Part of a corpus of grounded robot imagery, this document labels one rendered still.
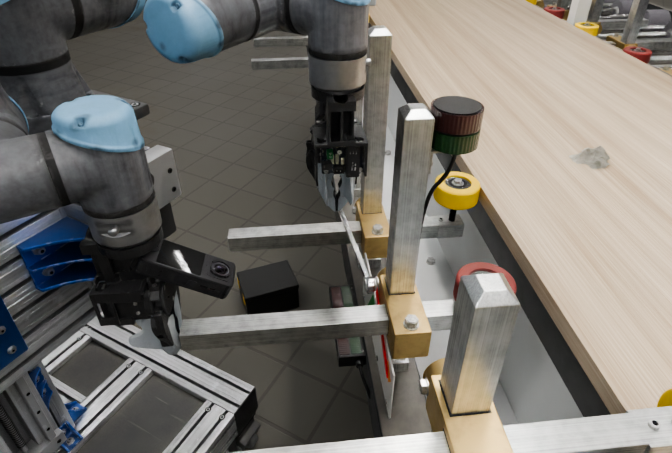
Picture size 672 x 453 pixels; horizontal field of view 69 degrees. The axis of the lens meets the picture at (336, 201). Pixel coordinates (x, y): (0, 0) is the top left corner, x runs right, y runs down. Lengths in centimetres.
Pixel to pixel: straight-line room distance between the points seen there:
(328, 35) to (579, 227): 50
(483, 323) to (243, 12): 41
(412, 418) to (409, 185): 36
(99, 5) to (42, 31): 10
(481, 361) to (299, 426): 121
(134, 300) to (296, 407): 107
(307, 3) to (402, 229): 30
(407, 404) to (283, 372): 95
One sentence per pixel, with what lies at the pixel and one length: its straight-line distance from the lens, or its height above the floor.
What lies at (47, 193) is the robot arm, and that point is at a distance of 53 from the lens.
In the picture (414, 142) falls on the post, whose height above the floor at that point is 111.
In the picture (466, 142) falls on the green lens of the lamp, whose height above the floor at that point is 111.
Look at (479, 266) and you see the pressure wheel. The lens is 72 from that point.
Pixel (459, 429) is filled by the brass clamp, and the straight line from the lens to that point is 48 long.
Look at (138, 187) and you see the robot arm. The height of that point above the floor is 110.
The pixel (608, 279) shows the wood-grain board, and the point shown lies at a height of 90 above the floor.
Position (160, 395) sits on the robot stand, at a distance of 148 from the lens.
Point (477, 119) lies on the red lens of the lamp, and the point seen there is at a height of 114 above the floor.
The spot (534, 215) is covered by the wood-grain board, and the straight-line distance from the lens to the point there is 87.
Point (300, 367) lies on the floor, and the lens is 172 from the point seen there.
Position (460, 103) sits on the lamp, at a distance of 59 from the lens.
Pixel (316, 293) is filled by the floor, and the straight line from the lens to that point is 195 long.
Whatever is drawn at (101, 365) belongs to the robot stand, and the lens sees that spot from 160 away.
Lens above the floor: 137
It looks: 34 degrees down
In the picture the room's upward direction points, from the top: straight up
